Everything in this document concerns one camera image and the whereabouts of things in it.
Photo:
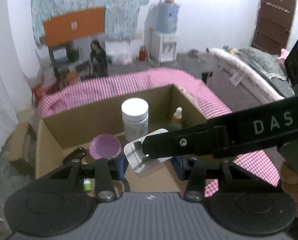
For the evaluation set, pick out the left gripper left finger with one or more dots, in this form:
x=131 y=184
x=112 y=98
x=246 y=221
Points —
x=106 y=171

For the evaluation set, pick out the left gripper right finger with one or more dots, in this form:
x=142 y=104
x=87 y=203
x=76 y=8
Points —
x=192 y=170

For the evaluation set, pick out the black key fob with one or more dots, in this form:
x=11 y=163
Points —
x=78 y=154

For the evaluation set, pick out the white power adapter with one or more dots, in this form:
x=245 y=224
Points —
x=138 y=161

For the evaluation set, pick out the green dropper bottle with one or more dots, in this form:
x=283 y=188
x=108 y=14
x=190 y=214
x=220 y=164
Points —
x=177 y=120

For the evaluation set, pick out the white supplement bottle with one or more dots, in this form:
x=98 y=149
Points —
x=135 y=118

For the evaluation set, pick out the black electrical tape roll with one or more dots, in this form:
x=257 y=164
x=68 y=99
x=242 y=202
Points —
x=121 y=186

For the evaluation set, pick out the person's right hand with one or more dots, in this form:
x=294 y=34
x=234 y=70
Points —
x=290 y=183

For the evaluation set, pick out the pink checkered tablecloth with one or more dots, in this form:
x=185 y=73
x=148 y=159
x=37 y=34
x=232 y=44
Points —
x=75 y=115

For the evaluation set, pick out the quilted mattress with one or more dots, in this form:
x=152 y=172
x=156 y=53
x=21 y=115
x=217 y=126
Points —
x=247 y=78

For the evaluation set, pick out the small cardboard box on floor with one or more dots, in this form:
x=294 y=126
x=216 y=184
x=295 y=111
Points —
x=22 y=152

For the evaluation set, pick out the brown wooden door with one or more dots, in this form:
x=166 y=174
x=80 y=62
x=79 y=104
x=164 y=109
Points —
x=273 y=25

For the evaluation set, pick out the red thermos bottle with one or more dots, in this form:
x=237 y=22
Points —
x=142 y=53

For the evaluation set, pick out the white water dispenser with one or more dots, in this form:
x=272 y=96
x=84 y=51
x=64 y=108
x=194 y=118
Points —
x=163 y=47

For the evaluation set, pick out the orange Philips box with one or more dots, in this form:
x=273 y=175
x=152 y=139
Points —
x=76 y=44

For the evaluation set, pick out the white curtain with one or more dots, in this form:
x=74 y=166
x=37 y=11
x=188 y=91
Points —
x=14 y=91

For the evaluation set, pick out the blue water jug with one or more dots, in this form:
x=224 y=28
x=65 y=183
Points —
x=167 y=17

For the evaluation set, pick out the floral wall cloth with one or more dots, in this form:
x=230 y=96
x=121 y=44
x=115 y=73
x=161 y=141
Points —
x=121 y=16

